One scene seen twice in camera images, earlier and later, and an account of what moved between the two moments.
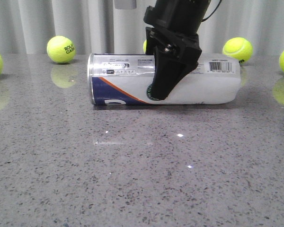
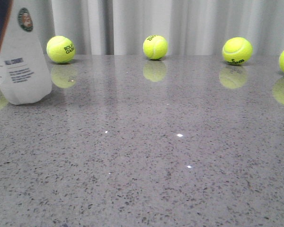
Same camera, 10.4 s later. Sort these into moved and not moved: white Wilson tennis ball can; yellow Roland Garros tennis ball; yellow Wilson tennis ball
Moved: white Wilson tennis ball can
Not moved: yellow Wilson tennis ball; yellow Roland Garros tennis ball
